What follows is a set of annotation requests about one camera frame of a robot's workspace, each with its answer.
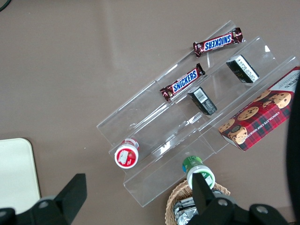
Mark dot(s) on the small black box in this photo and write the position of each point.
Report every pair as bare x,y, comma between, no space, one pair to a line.
202,101
243,69

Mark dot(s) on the beige plastic serving tray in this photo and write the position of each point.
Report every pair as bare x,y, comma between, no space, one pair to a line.
16,175

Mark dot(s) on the green lidded cup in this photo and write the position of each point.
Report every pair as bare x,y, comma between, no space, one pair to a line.
191,164

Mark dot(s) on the Snickers chocolate bar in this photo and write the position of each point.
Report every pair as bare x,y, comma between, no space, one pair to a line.
184,82
218,42

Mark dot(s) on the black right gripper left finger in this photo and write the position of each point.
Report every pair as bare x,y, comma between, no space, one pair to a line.
68,199

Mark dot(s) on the red tartan cookie box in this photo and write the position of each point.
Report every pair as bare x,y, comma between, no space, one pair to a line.
260,114

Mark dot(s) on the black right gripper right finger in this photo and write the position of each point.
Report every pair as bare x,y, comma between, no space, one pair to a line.
206,201

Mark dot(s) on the clear acrylic stepped stand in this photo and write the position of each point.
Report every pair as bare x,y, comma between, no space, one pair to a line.
164,131

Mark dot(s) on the wicker basket with foil packs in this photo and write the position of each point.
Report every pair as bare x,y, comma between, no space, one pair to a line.
175,199

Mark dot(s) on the silver foil pack stack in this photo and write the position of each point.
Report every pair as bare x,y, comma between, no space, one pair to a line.
185,211

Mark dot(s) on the red strawberry lidded cup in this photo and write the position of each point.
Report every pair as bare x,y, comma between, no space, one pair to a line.
126,155

